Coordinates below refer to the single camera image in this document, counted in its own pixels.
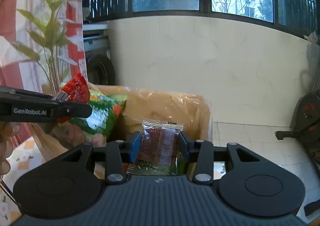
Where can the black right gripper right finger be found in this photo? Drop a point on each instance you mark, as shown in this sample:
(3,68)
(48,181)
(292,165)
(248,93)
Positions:
(200,152)

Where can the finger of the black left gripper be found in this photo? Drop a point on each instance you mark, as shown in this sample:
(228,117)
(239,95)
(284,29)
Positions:
(77,110)

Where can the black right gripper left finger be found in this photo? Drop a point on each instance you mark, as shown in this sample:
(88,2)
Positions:
(119,152)

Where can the red snack packet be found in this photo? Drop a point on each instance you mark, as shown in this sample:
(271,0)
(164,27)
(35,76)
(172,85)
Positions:
(75,90)

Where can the green vegetable chips bag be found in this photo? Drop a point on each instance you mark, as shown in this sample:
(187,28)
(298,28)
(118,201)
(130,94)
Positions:
(96,128)

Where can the clear dark snack packet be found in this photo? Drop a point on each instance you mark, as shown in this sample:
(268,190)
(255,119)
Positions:
(158,150)

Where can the person's left hand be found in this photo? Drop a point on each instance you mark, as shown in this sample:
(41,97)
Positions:
(8,130)

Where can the floral checkered tablecloth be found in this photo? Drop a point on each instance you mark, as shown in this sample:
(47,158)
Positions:
(24,158)

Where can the black tire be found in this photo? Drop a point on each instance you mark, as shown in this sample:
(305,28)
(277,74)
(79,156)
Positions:
(100,70)

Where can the pink bamboo print curtain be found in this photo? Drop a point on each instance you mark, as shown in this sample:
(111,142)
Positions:
(41,44)

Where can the plastic-lined cardboard box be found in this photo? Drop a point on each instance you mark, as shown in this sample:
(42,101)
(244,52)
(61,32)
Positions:
(189,110)

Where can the black exercise bike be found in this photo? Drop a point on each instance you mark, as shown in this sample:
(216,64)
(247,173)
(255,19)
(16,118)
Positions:
(280,190)

